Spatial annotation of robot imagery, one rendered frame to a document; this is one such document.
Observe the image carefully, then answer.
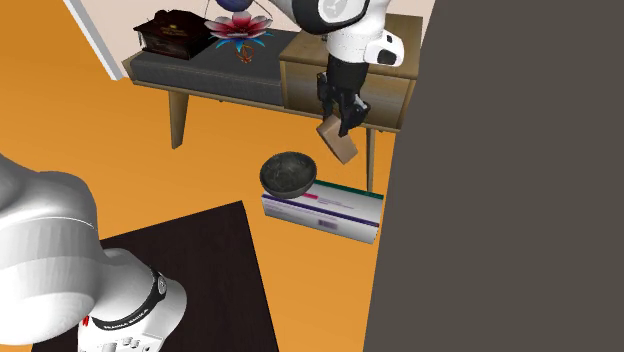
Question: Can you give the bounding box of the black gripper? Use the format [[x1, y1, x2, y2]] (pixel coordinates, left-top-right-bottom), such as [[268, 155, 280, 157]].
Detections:
[[316, 54, 371, 139]]

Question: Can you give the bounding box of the tan rectangular block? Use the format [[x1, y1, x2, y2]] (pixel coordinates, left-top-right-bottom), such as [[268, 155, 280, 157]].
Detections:
[[316, 113, 360, 166]]

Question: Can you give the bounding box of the dark grey bowl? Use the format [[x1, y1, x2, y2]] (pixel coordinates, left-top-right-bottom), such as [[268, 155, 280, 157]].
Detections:
[[258, 150, 319, 201]]

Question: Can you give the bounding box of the white box with purple stripe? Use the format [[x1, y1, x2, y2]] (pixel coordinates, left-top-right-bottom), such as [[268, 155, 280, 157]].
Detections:
[[261, 179, 385, 245]]

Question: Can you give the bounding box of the wooden bench with grey cushion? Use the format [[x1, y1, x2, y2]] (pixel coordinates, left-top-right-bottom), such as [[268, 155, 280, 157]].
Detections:
[[121, 12, 424, 193]]

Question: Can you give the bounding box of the pink flower ornament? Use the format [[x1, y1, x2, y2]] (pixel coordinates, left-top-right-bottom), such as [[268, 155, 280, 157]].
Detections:
[[203, 0, 275, 65]]

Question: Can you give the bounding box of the dark red box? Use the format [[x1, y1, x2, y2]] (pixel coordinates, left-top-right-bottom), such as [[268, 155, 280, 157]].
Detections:
[[132, 9, 216, 62]]

